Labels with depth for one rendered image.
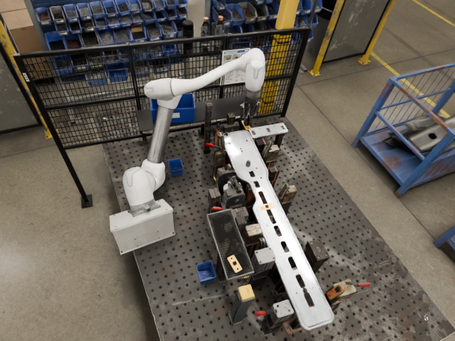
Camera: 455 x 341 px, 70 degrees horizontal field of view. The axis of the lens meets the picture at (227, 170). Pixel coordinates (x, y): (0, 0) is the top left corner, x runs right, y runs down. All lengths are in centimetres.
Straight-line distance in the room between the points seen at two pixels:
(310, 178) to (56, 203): 230
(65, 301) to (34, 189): 118
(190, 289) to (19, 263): 164
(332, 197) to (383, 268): 59
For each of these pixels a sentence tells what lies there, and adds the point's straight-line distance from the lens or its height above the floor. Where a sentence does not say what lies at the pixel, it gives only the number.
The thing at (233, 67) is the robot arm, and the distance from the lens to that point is 196.
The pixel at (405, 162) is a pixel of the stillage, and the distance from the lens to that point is 397.
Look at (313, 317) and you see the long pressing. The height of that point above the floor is 100.
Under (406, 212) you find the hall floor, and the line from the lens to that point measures 376.
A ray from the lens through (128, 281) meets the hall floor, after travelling 289.
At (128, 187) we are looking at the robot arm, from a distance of 205.
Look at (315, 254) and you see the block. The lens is 192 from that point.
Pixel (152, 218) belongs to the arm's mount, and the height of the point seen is 100.
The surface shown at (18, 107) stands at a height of 41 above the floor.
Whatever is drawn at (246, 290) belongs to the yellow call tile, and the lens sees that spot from 161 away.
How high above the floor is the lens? 268
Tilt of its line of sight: 52 degrees down
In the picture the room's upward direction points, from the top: 8 degrees clockwise
